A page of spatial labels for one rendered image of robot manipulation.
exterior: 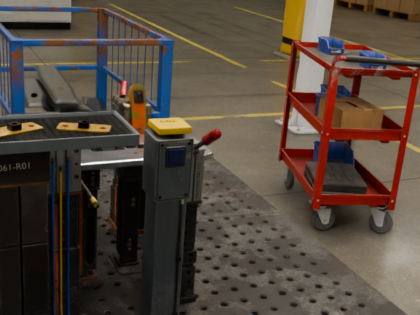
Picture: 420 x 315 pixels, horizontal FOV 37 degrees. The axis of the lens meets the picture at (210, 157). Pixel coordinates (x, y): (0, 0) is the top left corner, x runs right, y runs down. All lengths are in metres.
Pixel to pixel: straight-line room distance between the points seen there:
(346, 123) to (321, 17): 1.91
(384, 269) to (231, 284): 1.78
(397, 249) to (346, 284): 1.87
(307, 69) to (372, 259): 2.21
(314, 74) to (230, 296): 3.80
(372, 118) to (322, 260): 1.75
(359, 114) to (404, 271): 0.80
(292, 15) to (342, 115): 5.11
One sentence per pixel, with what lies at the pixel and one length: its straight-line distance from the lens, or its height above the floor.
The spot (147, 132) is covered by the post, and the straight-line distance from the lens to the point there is 1.10.
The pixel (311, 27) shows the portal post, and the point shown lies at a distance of 5.06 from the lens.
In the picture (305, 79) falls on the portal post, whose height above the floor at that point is 0.42.
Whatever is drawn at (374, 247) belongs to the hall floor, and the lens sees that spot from 3.42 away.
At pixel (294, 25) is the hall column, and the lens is 8.24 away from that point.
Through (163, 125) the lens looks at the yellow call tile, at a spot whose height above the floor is 1.16.
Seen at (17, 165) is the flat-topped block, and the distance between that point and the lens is 1.00.
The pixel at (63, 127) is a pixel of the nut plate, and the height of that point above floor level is 1.16.
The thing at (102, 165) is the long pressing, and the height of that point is 1.00.
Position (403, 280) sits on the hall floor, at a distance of 3.16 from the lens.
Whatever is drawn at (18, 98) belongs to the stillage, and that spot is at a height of 0.67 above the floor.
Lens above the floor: 1.47
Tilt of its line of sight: 20 degrees down
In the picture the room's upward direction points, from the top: 5 degrees clockwise
